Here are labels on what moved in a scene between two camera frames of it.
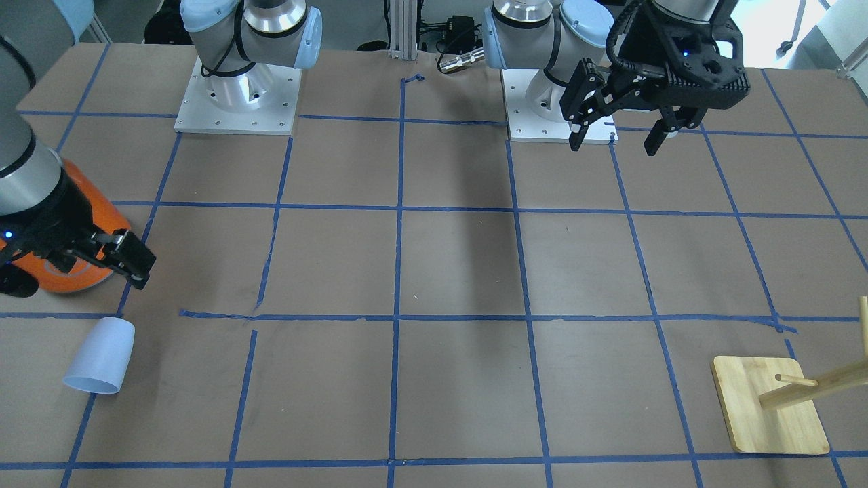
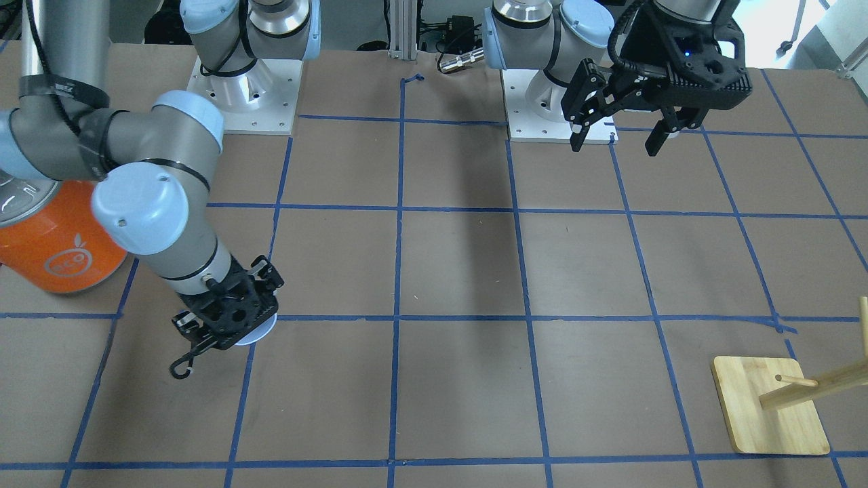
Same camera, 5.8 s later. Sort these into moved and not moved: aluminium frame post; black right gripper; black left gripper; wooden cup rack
Moved: black right gripper
Not moved: black left gripper; aluminium frame post; wooden cup rack
